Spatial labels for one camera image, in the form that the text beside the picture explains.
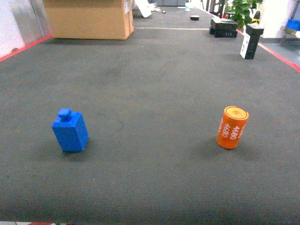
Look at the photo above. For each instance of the large cardboard box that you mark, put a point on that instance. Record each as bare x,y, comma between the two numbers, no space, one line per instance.
90,19

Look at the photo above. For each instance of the orange cylindrical cap 4680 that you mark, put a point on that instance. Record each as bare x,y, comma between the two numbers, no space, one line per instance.
231,127

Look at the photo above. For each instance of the blue block part with knob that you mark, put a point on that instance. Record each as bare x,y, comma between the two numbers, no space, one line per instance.
70,130

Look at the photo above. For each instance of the black flat boxes stack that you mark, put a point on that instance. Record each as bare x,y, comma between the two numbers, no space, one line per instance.
223,28

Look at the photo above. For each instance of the blue bin far right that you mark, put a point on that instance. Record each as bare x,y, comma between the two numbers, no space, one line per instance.
293,24

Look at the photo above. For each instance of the black conveyor belt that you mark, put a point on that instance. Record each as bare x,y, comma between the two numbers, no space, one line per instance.
152,106

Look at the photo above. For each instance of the black and white upright box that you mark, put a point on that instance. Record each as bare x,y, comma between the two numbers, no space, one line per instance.
252,33

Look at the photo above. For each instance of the green potted plant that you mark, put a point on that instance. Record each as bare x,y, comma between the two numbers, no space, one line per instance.
240,11

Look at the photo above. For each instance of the white object in background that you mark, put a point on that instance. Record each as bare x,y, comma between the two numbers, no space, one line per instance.
146,8

